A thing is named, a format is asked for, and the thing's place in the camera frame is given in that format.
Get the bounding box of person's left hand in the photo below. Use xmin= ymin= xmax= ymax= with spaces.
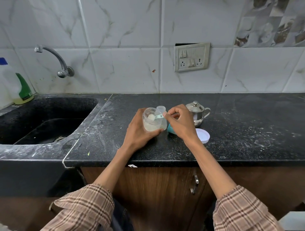
xmin=121 ymin=110 xmax=164 ymax=152

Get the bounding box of person's right hand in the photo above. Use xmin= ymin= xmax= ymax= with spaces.
xmin=163 ymin=104 xmax=197 ymax=142

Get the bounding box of clear plastic powder jar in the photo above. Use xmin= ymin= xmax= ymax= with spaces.
xmin=142 ymin=107 xmax=168 ymax=132

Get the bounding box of person's left forearm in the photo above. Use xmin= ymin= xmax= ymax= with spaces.
xmin=92 ymin=143 xmax=137 ymax=194

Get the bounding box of person's right forearm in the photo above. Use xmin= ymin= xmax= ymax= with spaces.
xmin=185 ymin=137 xmax=237 ymax=200

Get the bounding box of small steel lidded pot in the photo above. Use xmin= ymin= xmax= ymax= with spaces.
xmin=186 ymin=101 xmax=211 ymax=127

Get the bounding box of white round jar lid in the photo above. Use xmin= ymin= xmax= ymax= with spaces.
xmin=195 ymin=128 xmax=210 ymax=144

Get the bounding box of wooden cabinet door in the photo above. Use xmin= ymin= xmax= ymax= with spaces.
xmin=81 ymin=167 xmax=305 ymax=231

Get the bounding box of black stone sink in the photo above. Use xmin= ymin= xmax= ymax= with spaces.
xmin=0 ymin=96 xmax=99 ymax=145

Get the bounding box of white bottle with blue cap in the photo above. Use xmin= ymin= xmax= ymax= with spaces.
xmin=0 ymin=57 xmax=19 ymax=107

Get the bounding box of wall switch and socket plate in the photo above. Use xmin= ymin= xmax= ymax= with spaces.
xmin=174 ymin=43 xmax=210 ymax=73

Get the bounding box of metal cabinet handle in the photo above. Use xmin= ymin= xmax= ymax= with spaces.
xmin=190 ymin=175 xmax=199 ymax=194

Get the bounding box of chrome wall tap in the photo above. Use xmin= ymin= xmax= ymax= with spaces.
xmin=34 ymin=45 xmax=75 ymax=78

